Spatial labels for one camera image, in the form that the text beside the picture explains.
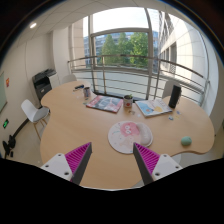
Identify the white chair far right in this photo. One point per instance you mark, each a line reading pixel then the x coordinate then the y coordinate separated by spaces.
pixel 168 88

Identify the small potted plant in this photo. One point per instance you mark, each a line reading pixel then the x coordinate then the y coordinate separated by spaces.
pixel 127 101

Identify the red magazine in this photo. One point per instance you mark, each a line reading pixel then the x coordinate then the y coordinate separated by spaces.
pixel 110 104

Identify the black office printer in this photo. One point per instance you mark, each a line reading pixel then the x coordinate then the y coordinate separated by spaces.
pixel 41 82

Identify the white chair far left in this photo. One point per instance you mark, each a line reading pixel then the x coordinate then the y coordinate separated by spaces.
pixel 68 78

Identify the metal window railing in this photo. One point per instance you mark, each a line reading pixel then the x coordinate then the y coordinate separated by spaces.
pixel 143 77

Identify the blue picture book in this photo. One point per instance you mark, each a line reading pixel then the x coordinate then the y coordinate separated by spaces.
pixel 153 107

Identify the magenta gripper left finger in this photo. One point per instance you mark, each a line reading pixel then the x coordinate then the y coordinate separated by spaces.
pixel 70 166

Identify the black object on table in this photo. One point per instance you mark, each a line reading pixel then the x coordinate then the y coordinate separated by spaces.
pixel 79 87

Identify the patterned pen cup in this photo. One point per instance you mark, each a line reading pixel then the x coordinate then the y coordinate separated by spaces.
pixel 86 92

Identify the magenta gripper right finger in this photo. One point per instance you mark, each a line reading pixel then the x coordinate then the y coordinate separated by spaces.
pixel 153 166

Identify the round pink mouse pad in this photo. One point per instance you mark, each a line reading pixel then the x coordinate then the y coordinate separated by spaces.
pixel 124 134

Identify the teal computer mouse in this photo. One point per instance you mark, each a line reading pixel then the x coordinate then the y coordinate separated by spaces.
pixel 186 141

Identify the black cylindrical speaker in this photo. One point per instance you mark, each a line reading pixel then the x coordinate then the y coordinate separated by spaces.
pixel 175 95

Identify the white chair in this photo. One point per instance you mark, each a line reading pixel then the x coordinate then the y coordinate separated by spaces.
pixel 34 114
pixel 168 88
pixel 68 78

